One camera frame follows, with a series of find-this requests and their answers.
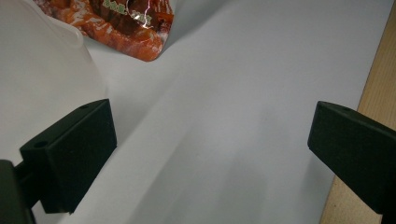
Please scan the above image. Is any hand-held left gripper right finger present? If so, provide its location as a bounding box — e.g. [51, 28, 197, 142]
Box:
[306, 100, 396, 216]

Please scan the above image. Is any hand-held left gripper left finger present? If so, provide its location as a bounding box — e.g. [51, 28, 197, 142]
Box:
[19, 98, 119, 216]

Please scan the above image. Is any clear plastic container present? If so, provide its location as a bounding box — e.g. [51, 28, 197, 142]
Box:
[0, 0, 109, 158]

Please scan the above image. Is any red and green food packet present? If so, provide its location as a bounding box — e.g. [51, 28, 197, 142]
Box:
[32, 0, 175, 63]

